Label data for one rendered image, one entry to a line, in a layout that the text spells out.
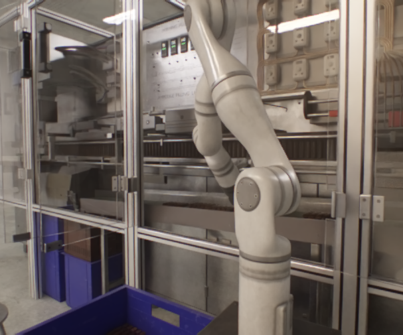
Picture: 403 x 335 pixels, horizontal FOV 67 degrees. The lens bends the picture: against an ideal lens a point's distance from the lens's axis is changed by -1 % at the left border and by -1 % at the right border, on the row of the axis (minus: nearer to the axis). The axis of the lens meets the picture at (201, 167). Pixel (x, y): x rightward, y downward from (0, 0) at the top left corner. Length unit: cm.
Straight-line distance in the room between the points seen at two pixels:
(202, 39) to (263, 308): 53
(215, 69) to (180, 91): 125
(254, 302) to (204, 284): 101
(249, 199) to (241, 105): 18
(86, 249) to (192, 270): 58
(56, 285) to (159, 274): 68
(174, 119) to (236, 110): 80
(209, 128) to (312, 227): 43
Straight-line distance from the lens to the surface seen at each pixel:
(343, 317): 96
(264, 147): 59
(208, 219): 115
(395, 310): 128
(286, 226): 101
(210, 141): 82
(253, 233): 53
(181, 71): 190
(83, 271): 185
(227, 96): 60
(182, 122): 134
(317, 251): 100
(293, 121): 143
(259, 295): 57
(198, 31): 70
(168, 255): 168
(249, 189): 52
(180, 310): 103
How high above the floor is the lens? 91
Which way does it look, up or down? 3 degrees down
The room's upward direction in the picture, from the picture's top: straight up
